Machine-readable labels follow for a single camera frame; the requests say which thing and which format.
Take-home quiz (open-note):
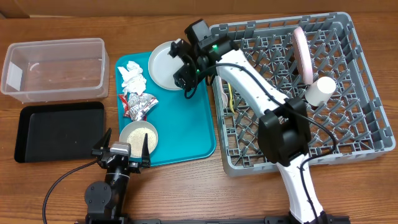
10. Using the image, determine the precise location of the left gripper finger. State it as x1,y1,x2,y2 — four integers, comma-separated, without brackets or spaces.
141,133,150,167
93,128,112,150

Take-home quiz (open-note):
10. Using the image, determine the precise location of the grey round plate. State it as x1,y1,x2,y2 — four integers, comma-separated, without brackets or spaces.
148,41,184,90

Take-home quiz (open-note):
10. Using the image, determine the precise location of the white napkin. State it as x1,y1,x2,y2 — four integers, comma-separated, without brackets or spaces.
118,61,147,95

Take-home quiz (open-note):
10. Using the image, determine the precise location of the pink round plate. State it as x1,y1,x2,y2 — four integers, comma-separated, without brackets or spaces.
292,27,313,85

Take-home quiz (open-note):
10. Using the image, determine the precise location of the white paper cup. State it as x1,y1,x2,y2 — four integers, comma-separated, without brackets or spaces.
305,77,336,106

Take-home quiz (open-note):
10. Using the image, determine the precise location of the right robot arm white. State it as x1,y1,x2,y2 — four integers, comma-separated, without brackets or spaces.
169,19,326,223

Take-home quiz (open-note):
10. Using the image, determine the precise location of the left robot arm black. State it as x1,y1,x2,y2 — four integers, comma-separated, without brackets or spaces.
85,129,150,223

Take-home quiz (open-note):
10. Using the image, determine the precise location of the grey dishwasher rack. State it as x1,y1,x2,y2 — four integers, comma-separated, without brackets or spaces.
210,12,396,177

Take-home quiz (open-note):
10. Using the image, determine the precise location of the grey bowl with grains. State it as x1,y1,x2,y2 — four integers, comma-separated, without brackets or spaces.
119,121,158,158

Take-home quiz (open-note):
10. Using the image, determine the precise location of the red snack wrapper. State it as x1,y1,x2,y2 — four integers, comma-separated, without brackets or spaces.
118,94,130,118

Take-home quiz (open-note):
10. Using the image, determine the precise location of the teal serving tray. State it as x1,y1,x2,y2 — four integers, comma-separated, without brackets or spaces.
115,52,216,167

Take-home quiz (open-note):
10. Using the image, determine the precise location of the black plastic tray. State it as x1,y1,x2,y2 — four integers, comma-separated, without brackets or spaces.
14,101,105,163

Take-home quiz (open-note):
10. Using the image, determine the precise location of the silver foil wrapper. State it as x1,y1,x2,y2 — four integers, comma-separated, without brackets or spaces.
127,93,159,121

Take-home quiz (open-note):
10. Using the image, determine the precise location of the white plastic fork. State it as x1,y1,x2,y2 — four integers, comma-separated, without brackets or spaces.
217,76,228,109

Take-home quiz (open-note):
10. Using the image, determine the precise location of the yellow plastic utensil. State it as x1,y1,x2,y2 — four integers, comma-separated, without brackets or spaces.
227,83,235,114

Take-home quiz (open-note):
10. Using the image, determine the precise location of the clear plastic bin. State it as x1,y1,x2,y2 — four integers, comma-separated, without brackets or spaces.
1,38,109,103

